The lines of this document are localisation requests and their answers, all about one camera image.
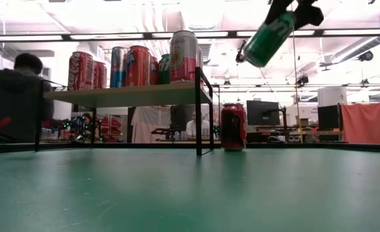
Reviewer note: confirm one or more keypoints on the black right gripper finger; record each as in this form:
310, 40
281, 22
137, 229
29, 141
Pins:
276, 9
307, 14

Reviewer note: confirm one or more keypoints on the green Sprite can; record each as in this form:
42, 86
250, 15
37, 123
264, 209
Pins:
164, 71
267, 42

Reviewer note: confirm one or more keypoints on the red Coca-Cola can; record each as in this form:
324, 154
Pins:
101, 75
233, 129
80, 72

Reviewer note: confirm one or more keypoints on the slim silver can blue tab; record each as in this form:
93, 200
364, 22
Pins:
118, 69

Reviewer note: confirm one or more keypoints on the black overhead beam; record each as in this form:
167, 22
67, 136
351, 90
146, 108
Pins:
319, 32

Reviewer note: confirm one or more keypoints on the black ceiling spotlight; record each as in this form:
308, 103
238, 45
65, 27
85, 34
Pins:
366, 55

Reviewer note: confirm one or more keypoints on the black monitor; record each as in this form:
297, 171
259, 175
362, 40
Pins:
260, 112
328, 117

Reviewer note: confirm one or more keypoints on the orange red fabric panel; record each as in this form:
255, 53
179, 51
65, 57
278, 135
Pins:
367, 122

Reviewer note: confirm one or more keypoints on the person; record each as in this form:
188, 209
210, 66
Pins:
87, 119
12, 96
191, 127

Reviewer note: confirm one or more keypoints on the white hanging shirt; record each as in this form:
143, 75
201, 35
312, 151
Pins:
147, 124

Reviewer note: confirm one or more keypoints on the red storage bins rack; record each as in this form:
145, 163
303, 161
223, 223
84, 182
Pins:
112, 127

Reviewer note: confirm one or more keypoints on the black robot green lights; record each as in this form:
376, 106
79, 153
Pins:
67, 126

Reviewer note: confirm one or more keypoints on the black hanging camera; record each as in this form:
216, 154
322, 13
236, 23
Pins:
302, 80
240, 54

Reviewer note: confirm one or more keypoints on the black table frame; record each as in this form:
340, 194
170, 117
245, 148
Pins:
338, 146

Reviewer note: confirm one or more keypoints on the wooden shelf black metal frame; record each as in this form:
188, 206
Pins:
128, 96

